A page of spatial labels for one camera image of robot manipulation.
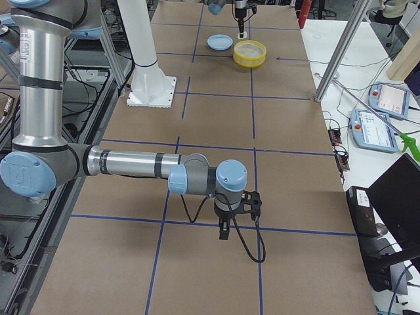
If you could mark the yellow plastic steamer basket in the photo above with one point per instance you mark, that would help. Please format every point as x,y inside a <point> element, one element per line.
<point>249,53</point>

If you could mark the light blue plate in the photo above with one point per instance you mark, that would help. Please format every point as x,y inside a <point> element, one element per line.
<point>220,42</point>

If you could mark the green handled reacher grabber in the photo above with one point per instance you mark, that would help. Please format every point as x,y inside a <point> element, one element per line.
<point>409,142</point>

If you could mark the red cylinder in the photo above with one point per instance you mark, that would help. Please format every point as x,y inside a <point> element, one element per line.
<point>303,14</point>

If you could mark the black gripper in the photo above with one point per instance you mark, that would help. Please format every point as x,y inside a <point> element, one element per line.
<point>223,216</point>
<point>239,12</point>

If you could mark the grey aluminium frame post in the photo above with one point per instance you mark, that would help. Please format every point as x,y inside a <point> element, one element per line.
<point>348,33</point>

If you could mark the white steamed bun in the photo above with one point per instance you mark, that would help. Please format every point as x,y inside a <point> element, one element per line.
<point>242,35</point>

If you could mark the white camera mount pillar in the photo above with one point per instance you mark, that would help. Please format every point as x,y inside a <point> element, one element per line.
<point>150,87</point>

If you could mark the black monitor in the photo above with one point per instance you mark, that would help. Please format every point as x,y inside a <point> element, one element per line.
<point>395,198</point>

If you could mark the teach pendant far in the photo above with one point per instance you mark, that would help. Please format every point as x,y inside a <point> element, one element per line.
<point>389,99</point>

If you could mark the black cable hub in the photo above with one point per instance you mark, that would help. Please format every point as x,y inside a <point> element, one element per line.
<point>335,136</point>
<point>341,159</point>

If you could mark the black cable hub left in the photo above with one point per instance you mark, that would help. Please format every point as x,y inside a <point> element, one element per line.
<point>335,136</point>

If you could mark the teach pendant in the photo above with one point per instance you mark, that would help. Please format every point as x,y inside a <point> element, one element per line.
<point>370,133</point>
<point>389,99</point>

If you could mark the black computer box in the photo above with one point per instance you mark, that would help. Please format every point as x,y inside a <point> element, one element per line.
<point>361,212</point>

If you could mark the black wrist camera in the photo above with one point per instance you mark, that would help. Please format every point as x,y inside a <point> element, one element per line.
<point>252,6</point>
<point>250,204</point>

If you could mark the black cable hub right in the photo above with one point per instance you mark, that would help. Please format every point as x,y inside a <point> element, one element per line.
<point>341,159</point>

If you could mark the seated person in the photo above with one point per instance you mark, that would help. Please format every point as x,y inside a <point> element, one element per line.
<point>392,12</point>

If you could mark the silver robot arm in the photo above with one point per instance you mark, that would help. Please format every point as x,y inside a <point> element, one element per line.
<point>41,159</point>
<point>216,6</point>

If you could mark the teach pendant near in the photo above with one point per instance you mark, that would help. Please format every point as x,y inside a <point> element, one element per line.
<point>370,133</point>

